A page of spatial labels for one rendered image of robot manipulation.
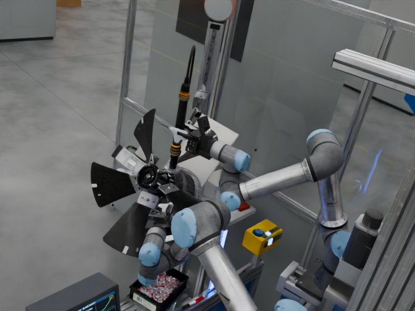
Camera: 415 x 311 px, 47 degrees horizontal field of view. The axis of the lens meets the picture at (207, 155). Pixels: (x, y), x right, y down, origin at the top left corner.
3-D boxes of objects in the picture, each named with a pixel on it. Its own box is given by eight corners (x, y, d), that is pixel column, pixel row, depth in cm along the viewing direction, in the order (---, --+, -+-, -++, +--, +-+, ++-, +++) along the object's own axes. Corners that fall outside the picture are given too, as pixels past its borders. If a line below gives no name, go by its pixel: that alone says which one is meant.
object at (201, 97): (194, 103, 266) (197, 89, 262) (207, 105, 266) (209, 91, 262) (191, 110, 257) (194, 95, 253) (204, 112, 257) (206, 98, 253)
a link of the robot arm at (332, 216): (326, 257, 202) (309, 145, 177) (319, 234, 215) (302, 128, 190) (354, 252, 200) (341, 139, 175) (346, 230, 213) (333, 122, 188)
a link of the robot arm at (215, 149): (220, 147, 186) (230, 140, 192) (210, 142, 188) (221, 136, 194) (216, 163, 189) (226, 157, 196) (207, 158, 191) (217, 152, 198)
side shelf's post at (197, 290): (195, 302, 317) (218, 200, 277) (199, 306, 315) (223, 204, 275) (191, 305, 314) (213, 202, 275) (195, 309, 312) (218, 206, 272)
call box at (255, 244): (261, 235, 233) (267, 218, 228) (278, 246, 227) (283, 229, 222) (240, 247, 222) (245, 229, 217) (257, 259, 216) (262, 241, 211)
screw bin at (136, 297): (157, 270, 221) (159, 259, 218) (187, 287, 215) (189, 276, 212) (127, 297, 204) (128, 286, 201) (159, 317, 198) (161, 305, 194)
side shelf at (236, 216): (210, 182, 293) (211, 179, 292) (255, 213, 273) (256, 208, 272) (182, 194, 277) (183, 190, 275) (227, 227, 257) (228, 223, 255)
